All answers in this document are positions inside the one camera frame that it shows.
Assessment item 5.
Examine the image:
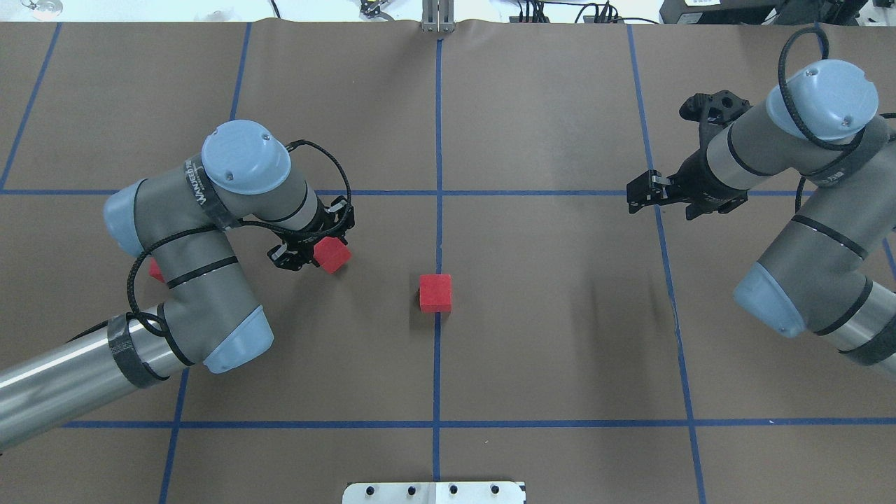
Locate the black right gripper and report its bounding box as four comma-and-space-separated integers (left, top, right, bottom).
625, 150, 748, 221

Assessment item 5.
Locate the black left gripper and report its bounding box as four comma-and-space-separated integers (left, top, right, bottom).
269, 197, 355, 271

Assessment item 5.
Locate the red block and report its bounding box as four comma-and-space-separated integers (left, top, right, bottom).
419, 274, 452, 314
148, 257, 167, 284
311, 237, 352, 274

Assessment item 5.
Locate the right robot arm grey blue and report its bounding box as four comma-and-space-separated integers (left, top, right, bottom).
626, 26, 895, 379

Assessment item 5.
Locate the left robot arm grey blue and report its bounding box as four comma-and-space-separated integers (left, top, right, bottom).
2, 119, 354, 450

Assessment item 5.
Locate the white pedestal base plate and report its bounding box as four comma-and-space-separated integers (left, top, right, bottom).
342, 481, 527, 503

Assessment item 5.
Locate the aluminium frame post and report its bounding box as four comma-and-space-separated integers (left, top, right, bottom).
420, 0, 456, 33

